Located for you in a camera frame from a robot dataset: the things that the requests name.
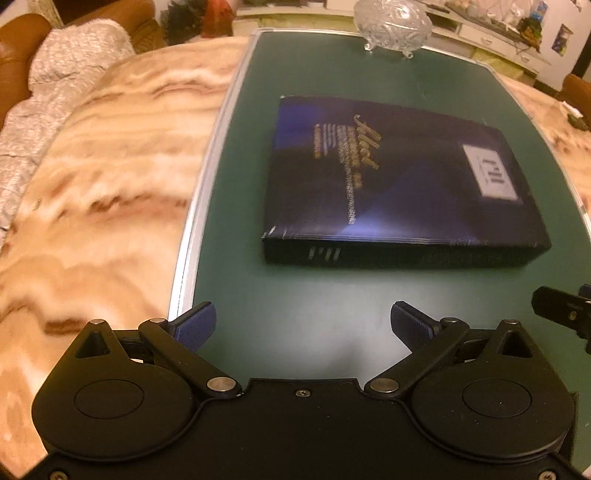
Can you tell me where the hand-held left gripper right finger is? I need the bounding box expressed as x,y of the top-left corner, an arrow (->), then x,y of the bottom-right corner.
364,301 -> 539,396

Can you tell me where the brown leather armchair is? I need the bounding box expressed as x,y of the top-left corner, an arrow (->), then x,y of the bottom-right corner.
561,74 -> 591,108

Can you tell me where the white tv cabinet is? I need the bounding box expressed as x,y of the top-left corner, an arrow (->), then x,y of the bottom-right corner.
233,0 -> 552,88

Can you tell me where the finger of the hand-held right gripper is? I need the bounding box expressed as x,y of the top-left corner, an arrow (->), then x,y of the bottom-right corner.
531,285 -> 591,356

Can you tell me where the crystal glass candy dish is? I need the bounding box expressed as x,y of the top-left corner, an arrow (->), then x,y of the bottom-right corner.
353,0 -> 433,60

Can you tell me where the marble desktop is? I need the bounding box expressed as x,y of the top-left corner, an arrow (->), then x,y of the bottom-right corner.
0,34 -> 591,480

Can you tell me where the black plastic bag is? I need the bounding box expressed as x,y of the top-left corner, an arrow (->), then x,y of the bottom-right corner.
159,0 -> 207,47

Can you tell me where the blue wall poster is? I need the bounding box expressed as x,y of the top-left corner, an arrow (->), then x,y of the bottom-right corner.
551,23 -> 574,56

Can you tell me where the dark blue book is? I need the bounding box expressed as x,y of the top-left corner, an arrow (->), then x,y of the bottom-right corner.
261,95 -> 552,269

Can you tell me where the brown leather sofa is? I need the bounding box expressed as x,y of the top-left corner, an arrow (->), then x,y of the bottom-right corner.
0,0 -> 158,127

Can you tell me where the red plastic bag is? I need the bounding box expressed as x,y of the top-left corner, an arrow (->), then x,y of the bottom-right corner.
205,0 -> 235,40

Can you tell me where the green mat with silver frame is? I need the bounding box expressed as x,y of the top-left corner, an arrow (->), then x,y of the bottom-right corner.
167,28 -> 591,398

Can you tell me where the white lace sofa cover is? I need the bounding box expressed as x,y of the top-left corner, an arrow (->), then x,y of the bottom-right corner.
0,23 -> 136,243

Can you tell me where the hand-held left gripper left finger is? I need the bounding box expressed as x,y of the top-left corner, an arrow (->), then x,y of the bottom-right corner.
60,301 -> 243,400

